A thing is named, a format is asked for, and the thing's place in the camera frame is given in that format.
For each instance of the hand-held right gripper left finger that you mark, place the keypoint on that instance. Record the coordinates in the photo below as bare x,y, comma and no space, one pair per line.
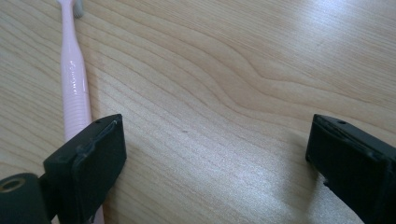
90,161

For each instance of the pink toothbrush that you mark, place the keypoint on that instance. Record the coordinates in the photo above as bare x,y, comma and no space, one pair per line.
74,81

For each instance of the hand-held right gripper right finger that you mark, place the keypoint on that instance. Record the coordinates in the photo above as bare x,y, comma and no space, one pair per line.
351,158

